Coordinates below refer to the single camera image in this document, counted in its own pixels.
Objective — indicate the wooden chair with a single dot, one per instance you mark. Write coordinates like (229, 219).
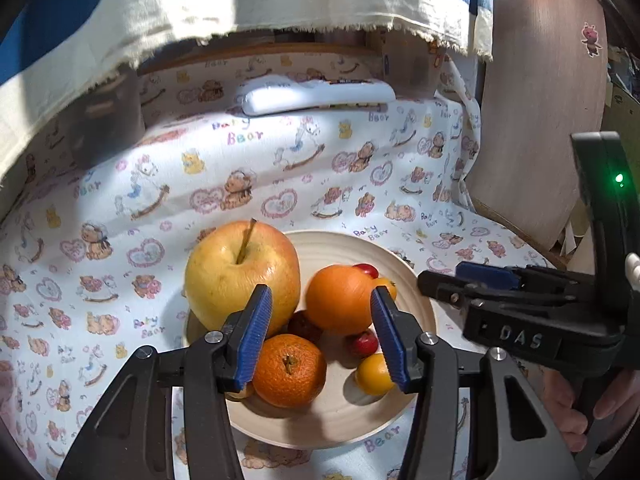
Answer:
(541, 86)

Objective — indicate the dark red cherry tomato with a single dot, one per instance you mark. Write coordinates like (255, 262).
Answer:
(301, 326)

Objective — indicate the cream round plate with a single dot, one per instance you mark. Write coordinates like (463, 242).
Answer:
(341, 413)

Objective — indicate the cardboard box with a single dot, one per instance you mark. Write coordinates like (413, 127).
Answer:
(409, 63)

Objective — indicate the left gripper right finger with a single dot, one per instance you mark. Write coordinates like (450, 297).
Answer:
(511, 434)

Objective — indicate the right human hand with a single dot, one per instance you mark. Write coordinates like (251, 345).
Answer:
(620, 400)

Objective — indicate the yellow cherry tomato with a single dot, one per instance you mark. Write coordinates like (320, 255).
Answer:
(372, 376)
(388, 284)

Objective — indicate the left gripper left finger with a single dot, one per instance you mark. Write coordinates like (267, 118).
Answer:
(128, 433)

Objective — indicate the large yellow apple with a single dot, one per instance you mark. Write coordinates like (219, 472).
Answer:
(225, 266)

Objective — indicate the orange tangerine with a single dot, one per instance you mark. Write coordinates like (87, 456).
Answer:
(290, 372)
(337, 299)

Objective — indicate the dark translucent container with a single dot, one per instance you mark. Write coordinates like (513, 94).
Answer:
(104, 121)

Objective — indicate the white plastic device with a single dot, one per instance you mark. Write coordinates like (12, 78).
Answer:
(274, 94)

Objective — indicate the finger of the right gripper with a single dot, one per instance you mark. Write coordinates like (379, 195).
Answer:
(459, 293)
(503, 277)

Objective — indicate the baby bear printed sheet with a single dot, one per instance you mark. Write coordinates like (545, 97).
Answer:
(92, 260)

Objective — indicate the striped Paris cloth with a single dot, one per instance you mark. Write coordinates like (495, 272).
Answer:
(56, 50)

